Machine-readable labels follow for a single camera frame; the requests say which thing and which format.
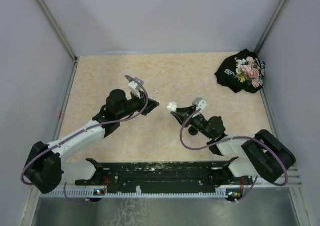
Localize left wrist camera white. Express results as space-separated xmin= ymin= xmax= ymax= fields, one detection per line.
xmin=126 ymin=76 xmax=144 ymax=99

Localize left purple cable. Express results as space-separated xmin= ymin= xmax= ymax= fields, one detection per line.
xmin=20 ymin=74 xmax=150 ymax=205

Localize white earbud case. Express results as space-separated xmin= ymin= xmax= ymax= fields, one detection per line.
xmin=166 ymin=101 xmax=178 ymax=112

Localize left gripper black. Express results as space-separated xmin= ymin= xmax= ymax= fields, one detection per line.
xmin=117 ymin=89 xmax=160 ymax=120

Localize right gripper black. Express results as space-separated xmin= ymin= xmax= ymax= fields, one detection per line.
xmin=171 ymin=105 xmax=214 ymax=139

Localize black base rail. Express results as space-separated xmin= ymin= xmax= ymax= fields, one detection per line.
xmin=75 ymin=159 xmax=240 ymax=194

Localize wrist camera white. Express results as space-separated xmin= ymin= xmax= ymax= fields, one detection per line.
xmin=192 ymin=97 xmax=207 ymax=112
xmin=126 ymin=76 xmax=144 ymax=99

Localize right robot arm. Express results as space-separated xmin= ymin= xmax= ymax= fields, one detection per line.
xmin=167 ymin=102 xmax=296 ymax=186

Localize black earbud case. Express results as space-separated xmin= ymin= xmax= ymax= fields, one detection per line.
xmin=188 ymin=127 xmax=198 ymax=136

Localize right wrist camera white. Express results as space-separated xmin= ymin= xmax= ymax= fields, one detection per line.
xmin=192 ymin=97 xmax=207 ymax=112

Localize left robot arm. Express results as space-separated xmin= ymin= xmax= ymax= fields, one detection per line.
xmin=20 ymin=89 xmax=159 ymax=193

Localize aluminium frame post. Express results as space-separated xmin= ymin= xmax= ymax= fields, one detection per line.
xmin=254 ymin=0 xmax=290 ymax=55
xmin=26 ymin=0 xmax=80 ymax=62

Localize aluminium frame post right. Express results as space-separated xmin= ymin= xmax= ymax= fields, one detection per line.
xmin=254 ymin=0 xmax=290 ymax=55

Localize aluminium frame post left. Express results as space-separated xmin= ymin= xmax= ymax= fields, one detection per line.
xmin=26 ymin=0 xmax=80 ymax=62

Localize black floral cloth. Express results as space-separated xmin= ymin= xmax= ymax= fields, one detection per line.
xmin=215 ymin=49 xmax=266 ymax=93

